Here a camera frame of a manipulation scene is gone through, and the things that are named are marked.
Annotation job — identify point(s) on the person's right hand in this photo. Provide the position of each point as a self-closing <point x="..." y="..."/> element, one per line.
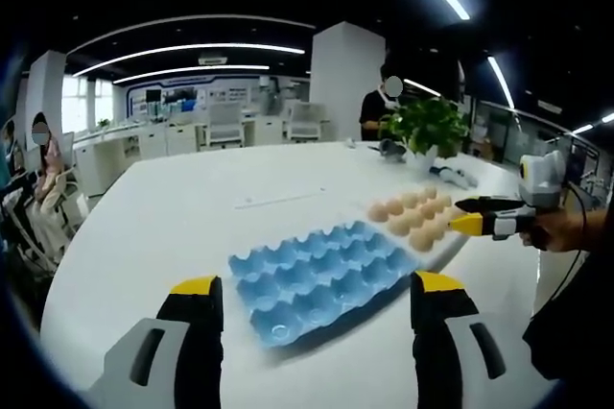
<point x="561" y="231"/>

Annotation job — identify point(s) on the person's dark clothing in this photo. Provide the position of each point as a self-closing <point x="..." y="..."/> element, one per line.
<point x="575" y="313"/>

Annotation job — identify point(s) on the white and blue device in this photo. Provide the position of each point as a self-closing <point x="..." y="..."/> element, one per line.
<point x="453" y="176"/>

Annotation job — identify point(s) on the ceiling air conditioner unit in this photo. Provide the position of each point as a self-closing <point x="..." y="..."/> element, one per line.
<point x="212" y="60"/>

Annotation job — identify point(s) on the white pillar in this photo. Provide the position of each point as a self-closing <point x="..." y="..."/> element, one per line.
<point x="347" y="87"/>

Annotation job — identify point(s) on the white table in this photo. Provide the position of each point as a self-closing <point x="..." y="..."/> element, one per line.
<point x="192" y="217"/>

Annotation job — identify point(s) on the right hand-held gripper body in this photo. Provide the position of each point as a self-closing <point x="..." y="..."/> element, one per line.
<point x="544" y="178"/>

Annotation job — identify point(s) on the grey device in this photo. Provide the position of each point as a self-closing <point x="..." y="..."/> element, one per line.
<point x="393" y="150"/>

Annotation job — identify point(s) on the white office chair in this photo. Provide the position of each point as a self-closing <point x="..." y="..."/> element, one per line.
<point x="225" y="123"/>
<point x="303" y="121"/>

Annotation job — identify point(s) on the blue egg tray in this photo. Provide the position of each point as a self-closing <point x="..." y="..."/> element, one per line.
<point x="326" y="279"/>

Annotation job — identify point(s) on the green potted plant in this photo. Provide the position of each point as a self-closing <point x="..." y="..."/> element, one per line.
<point x="424" y="128"/>

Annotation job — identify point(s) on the group of brown eggs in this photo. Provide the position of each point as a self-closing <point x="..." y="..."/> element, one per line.
<point x="417" y="217"/>

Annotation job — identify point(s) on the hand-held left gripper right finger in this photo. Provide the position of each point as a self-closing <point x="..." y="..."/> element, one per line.
<point x="455" y="332"/>

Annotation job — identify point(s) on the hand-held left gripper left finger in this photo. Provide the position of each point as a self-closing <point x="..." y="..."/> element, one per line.
<point x="144" y="361"/>

